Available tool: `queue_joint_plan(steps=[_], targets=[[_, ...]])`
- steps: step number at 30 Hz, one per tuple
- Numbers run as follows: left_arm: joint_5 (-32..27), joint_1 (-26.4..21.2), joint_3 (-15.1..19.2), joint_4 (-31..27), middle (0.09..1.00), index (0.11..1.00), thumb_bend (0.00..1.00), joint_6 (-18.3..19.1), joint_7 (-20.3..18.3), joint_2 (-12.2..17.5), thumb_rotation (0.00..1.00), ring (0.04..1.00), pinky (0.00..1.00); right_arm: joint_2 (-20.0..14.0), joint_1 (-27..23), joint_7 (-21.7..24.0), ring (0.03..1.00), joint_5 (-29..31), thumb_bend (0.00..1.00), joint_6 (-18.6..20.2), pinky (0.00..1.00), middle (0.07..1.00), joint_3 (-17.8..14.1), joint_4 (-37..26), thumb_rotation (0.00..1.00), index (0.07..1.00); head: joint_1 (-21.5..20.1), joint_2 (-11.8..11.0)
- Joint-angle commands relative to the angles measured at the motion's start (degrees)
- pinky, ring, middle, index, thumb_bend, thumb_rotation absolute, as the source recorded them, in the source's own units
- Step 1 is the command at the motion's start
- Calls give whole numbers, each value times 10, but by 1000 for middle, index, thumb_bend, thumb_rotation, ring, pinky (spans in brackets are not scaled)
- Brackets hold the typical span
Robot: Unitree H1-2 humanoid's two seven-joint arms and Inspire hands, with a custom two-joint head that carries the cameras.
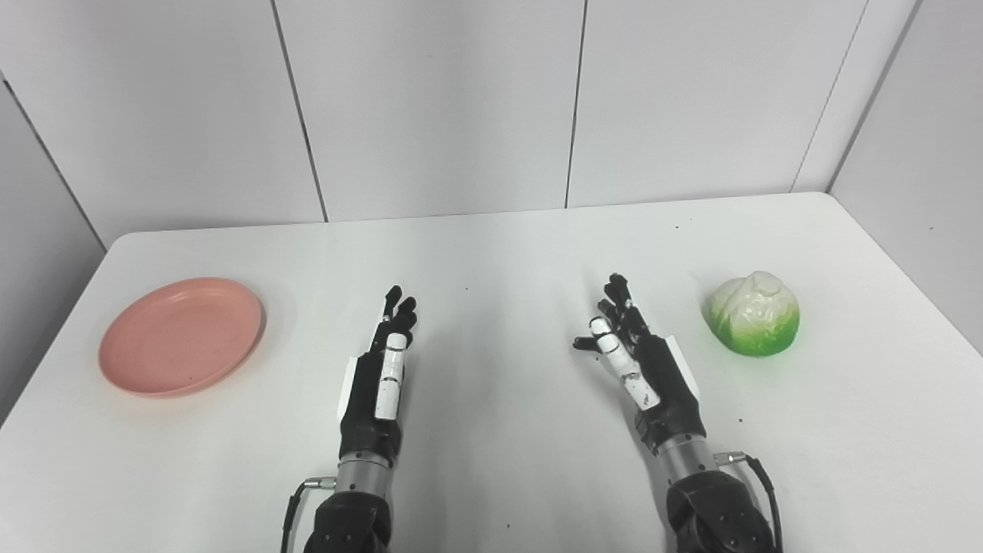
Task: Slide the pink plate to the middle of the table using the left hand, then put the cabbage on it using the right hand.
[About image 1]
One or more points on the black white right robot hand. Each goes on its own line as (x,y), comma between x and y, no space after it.
(664,384)

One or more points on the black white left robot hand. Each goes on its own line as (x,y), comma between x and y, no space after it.
(367,407)

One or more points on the green white toy cabbage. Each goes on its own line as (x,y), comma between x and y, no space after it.
(756,319)

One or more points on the pink round plate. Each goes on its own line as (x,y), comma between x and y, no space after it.
(180,338)

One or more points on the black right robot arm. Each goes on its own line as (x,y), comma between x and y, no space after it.
(714,511)

